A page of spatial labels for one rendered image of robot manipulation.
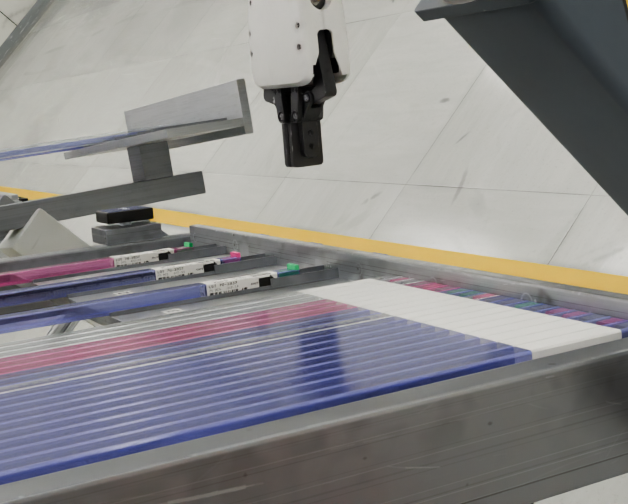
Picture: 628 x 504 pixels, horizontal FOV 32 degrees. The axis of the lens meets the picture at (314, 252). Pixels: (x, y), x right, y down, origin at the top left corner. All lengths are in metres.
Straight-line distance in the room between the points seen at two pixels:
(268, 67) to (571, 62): 0.32
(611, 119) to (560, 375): 0.68
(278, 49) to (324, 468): 0.57
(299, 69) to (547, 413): 0.50
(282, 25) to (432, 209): 1.41
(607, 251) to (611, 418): 1.34
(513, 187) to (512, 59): 1.02
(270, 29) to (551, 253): 1.09
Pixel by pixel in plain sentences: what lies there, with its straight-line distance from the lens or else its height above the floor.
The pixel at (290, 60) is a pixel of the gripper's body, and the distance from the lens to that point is 0.95.
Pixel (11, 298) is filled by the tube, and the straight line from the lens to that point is 0.90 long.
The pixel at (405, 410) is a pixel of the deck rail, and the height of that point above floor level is 0.85.
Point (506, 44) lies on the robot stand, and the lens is 1.16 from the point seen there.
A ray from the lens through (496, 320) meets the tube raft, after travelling 0.63.
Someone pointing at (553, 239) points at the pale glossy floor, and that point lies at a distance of 1.99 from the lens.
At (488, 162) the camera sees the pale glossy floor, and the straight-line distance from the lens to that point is 2.31.
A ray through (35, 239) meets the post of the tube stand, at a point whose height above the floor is 0.80.
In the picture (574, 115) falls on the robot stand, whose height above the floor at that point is 0.51.
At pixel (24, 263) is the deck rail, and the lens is 1.10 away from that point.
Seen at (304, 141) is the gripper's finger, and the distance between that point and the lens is 0.97.
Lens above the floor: 1.12
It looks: 26 degrees down
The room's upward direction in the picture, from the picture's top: 49 degrees counter-clockwise
